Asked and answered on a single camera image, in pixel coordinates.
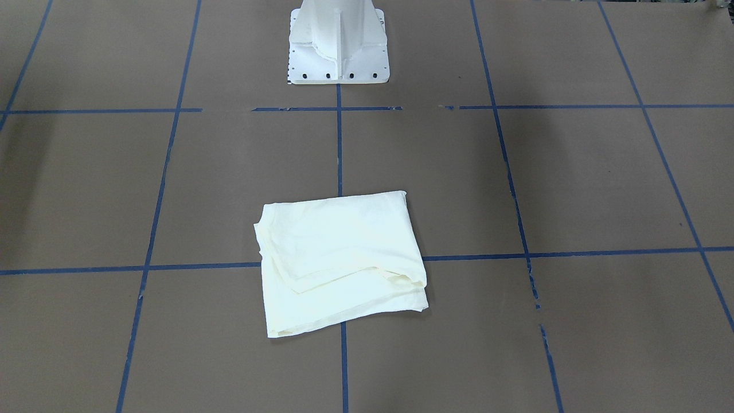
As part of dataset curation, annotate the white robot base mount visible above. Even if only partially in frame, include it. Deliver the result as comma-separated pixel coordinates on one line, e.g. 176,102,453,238
287,1,391,85

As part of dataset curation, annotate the cream long-sleeve cat shirt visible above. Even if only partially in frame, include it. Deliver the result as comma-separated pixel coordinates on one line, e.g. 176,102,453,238
254,190,429,339

